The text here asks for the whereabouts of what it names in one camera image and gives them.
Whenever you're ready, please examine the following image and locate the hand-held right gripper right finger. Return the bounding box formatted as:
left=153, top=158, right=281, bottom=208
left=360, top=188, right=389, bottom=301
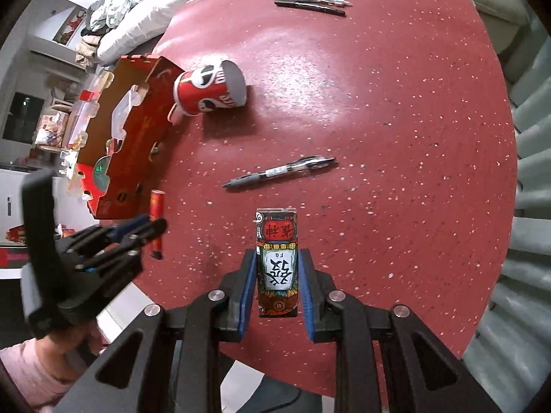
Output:
left=297, top=248, right=503, bottom=413

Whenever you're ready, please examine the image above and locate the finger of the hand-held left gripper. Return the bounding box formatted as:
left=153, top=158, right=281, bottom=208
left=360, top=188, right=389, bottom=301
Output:
left=68, top=214, right=150, bottom=251
left=76, top=218, right=169, bottom=273

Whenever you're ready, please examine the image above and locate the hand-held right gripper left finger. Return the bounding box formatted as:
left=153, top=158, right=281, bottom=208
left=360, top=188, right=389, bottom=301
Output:
left=55, top=250, right=258, bottom=413

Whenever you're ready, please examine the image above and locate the slim red box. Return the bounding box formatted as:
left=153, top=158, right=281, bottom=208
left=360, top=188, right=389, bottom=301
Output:
left=148, top=190, right=167, bottom=261

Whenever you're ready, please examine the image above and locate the patterned card box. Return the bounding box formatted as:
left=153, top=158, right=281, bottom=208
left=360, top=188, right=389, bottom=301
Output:
left=254, top=207, right=300, bottom=318

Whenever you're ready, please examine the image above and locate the red cardboard box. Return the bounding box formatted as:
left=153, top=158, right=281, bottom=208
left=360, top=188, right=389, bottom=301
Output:
left=76, top=55, right=184, bottom=221

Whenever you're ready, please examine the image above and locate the grey grip gel pen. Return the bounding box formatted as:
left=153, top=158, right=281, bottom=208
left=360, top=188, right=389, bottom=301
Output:
left=222, top=156, right=336, bottom=191

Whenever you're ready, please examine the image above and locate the person's left forearm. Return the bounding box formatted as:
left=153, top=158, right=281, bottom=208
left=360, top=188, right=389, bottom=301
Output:
left=0, top=322, right=104, bottom=411

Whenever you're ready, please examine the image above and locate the white cabinet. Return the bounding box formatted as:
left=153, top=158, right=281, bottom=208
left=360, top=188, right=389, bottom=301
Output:
left=0, top=166, right=33, bottom=282

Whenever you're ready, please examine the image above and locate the person's blue jeans leg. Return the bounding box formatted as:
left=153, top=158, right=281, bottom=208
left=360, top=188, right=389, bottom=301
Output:
left=258, top=376, right=323, bottom=413

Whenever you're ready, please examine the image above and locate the black screen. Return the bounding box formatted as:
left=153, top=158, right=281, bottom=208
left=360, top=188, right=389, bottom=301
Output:
left=1, top=92, right=46, bottom=145

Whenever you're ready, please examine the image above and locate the tall red chip can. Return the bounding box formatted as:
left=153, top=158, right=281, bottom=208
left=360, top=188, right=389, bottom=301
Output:
left=173, top=60, right=248, bottom=118

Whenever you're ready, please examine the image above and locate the bed with white duvet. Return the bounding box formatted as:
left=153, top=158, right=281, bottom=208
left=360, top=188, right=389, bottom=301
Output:
left=95, top=0, right=259, bottom=63

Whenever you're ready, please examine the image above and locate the pile of clothes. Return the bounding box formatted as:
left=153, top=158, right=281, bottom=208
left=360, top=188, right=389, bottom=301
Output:
left=75, top=0, right=134, bottom=67

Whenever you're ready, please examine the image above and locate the grey-green curtain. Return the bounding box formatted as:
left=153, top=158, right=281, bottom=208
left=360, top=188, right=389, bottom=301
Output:
left=462, top=0, right=551, bottom=413

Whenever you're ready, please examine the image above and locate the black pen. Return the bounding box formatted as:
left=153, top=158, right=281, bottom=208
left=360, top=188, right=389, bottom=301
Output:
left=274, top=0, right=346, bottom=17

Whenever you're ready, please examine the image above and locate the white patterned pen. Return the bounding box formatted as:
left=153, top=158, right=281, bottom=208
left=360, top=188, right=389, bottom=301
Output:
left=280, top=0, right=354, bottom=7

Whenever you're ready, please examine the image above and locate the framed wall picture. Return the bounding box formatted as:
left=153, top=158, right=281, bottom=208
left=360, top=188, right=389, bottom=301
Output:
left=52, top=8, right=89, bottom=46

